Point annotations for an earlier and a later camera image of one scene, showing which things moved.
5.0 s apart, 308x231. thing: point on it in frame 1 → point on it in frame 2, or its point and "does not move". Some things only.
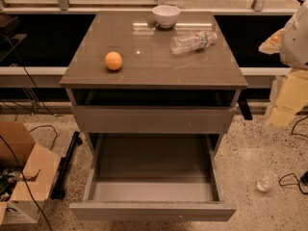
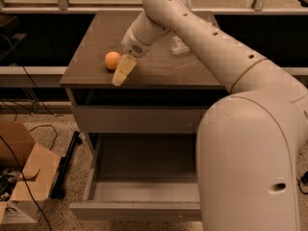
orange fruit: (114, 61) does not move
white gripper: (295, 45) → (133, 44)
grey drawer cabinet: (154, 103) does not move
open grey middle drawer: (153, 177) does not move
